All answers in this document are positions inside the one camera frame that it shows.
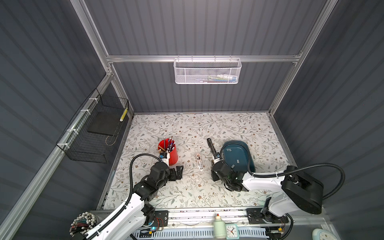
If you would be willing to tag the black stapler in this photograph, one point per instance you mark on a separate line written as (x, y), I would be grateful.
(211, 146)

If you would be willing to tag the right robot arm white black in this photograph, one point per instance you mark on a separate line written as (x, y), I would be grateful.
(296, 189)

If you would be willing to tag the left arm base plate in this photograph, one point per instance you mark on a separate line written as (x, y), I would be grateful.
(158, 219)

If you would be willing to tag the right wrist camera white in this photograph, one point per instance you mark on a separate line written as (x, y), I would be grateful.
(216, 158)

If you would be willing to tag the white round device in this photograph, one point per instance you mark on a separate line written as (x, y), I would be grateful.
(321, 234)

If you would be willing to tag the small teal clock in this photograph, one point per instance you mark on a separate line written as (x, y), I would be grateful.
(232, 232)

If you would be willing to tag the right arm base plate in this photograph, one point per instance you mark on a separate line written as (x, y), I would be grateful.
(257, 216)

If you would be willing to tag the white glue bottle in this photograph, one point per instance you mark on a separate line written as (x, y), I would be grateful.
(219, 228)

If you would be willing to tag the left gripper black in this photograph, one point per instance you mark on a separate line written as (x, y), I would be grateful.
(178, 173)

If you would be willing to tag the yellow marker in side basket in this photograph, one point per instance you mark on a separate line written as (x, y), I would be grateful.
(123, 114)

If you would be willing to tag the pink eraser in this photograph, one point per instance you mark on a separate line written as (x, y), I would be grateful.
(200, 162)

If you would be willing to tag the red pen cup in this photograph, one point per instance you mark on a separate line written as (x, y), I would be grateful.
(168, 146)

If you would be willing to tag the teal plastic tray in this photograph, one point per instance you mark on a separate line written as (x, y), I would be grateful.
(237, 156)

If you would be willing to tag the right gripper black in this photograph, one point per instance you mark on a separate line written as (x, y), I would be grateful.
(213, 176)

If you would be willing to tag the black wire side basket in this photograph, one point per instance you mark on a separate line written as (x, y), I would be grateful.
(96, 132)

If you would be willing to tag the clear jar of pencils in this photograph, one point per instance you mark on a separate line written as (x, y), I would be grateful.
(82, 224)

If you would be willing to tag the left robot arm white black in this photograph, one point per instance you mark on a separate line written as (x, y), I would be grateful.
(135, 211)

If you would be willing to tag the white wire wall basket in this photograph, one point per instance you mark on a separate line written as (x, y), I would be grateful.
(207, 71)

